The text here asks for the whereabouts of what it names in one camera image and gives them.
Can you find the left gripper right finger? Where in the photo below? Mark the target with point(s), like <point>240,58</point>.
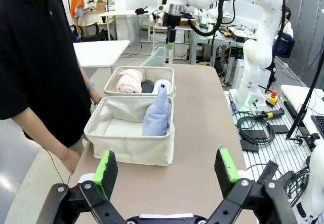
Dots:
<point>253,203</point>

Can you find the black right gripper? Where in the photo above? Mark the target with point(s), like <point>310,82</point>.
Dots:
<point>172,20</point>

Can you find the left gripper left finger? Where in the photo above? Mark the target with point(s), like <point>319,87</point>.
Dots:
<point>76,203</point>

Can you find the white towel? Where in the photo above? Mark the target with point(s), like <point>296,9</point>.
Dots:
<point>164,84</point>

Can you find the dark grey towel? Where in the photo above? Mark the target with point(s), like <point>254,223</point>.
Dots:
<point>147,87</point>

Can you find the pink towel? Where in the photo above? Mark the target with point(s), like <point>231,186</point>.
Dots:
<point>129,80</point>

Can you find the lavender cone-folded towel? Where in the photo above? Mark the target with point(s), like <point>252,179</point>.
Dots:
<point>155,117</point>

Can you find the person's left forearm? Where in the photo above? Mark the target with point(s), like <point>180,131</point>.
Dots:
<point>86,75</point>

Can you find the person's right forearm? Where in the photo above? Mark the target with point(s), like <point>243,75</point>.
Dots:
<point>40,137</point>

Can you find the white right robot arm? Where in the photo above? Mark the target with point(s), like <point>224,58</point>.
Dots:
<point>255,51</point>

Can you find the person's right hand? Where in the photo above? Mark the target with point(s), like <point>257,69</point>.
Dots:
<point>71,160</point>

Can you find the person's left hand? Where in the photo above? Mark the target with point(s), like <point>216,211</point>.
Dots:
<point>96,96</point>

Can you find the green cone-folded towel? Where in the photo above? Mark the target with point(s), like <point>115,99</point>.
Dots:
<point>154,58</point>

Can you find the yellow emergency stop button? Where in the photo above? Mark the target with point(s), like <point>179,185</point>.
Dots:
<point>228,33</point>
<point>273,98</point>

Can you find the flat black box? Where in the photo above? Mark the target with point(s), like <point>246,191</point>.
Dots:
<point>249,145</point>

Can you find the white hexagonal table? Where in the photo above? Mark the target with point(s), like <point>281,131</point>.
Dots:
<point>101,53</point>

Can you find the cream fabric basket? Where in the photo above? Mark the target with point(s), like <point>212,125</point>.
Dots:
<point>111,89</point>
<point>126,148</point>

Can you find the cardboard box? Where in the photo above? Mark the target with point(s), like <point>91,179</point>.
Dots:
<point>101,5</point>

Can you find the black office chair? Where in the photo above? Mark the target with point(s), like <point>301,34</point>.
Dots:
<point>88,32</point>

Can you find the blue wrist watch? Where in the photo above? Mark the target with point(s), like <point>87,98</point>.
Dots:
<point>90,85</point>

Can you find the person in orange shirt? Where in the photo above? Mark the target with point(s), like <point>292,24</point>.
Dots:
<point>77,3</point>

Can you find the black keyboard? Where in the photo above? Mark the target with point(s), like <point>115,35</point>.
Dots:
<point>319,126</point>

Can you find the seated person in cream sweater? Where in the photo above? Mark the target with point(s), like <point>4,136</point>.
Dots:
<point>286,34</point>

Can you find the black slanted pole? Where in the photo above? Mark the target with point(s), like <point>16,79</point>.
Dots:
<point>303,99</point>

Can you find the person in black polo shirt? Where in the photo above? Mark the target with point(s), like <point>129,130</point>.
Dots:
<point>38,56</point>

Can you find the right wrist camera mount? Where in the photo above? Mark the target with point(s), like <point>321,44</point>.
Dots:
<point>160,8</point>

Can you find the aluminium frame table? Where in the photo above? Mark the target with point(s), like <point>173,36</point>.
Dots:
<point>215,44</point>

